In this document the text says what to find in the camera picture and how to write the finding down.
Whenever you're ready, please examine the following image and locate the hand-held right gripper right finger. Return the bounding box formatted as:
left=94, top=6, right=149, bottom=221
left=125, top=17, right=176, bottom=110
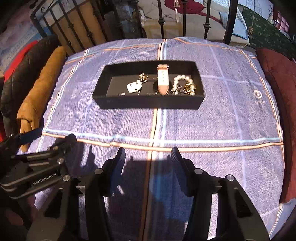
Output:
left=171, top=146, right=270, bottom=241

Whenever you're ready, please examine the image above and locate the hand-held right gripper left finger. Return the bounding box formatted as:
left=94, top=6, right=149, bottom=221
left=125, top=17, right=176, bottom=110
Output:
left=26, top=147, right=126, bottom=241

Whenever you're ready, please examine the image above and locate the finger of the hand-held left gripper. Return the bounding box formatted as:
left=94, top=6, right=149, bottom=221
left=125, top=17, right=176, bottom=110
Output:
left=11, top=133, right=77, bottom=168
left=0, top=128, right=43, bottom=154

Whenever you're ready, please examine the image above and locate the black rectangular box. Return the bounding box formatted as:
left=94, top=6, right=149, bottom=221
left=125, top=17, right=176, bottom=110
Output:
left=92, top=60, right=206, bottom=111

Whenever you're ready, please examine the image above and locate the gold chain jewelry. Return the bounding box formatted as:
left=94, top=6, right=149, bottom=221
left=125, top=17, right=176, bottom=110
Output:
left=180, top=83, right=196, bottom=95

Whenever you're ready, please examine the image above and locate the white pearl bracelet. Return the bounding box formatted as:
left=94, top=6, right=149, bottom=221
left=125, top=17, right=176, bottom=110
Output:
left=171, top=74, right=197, bottom=95

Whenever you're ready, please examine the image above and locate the beige strap wristwatch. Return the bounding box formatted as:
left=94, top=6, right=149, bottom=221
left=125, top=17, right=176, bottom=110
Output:
left=155, top=64, right=171, bottom=96

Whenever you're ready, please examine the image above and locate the purple plaid blanket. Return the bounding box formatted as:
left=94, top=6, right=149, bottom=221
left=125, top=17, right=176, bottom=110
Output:
left=21, top=37, right=286, bottom=240

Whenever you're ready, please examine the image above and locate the black quilted jacket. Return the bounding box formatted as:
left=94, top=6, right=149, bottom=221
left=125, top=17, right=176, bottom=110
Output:
left=0, top=34, right=60, bottom=137

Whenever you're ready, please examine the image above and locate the red cloth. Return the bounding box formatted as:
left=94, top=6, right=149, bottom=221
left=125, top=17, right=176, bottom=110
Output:
left=3, top=40, right=38, bottom=77

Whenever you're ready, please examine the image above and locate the maroon quilt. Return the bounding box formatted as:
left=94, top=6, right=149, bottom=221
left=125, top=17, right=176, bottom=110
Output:
left=255, top=48, right=296, bottom=204

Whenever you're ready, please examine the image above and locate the green patterned cloth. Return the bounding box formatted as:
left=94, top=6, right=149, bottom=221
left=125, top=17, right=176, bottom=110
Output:
left=240, top=2, right=296, bottom=59

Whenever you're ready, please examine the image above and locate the red booth cabinet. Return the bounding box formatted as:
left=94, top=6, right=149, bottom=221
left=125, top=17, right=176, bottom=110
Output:
left=276, top=9, right=292, bottom=33

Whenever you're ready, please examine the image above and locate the black iron bed frame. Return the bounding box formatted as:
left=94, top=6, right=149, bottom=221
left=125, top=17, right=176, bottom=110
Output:
left=30, top=0, right=239, bottom=56

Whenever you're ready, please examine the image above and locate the hanging rope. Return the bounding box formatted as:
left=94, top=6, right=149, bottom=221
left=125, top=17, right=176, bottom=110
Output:
left=248, top=0, right=258, bottom=38

